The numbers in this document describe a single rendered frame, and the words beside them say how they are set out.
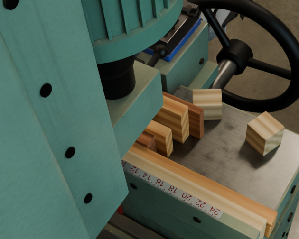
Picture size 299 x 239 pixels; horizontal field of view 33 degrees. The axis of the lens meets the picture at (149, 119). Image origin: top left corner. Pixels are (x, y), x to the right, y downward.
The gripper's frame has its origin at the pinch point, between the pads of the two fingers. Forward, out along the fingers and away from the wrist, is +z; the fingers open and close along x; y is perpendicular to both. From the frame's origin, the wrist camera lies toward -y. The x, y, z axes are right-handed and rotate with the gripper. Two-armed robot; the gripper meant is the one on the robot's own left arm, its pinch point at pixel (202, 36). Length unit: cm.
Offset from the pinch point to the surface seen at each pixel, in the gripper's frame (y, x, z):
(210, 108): -26.7, -19.2, 15.8
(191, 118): -30.0, -18.7, 18.6
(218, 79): -11.4, -12.3, 8.9
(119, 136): -45, -18, 25
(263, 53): 101, 19, -27
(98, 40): -62, -20, 18
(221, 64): -9.8, -10.8, 5.8
